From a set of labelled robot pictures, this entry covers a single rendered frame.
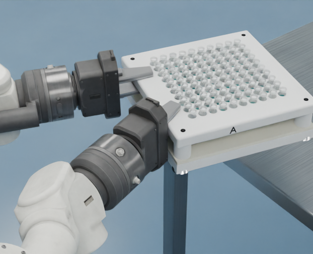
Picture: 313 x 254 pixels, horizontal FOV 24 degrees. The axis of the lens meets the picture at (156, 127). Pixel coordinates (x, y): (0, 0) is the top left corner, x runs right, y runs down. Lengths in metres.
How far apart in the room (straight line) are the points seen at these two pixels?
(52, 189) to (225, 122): 0.32
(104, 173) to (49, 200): 0.11
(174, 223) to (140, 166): 0.67
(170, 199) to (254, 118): 0.56
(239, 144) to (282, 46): 0.56
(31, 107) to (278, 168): 0.46
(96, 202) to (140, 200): 1.51
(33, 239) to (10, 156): 1.86
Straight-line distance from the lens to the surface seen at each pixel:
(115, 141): 1.03
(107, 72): 1.17
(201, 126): 1.11
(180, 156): 1.11
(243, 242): 2.38
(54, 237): 0.87
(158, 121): 1.06
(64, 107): 1.17
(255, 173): 1.32
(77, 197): 0.97
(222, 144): 1.15
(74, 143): 2.74
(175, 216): 1.68
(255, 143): 1.16
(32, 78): 1.17
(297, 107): 1.16
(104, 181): 0.99
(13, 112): 1.15
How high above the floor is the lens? 1.72
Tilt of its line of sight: 38 degrees down
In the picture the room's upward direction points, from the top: straight up
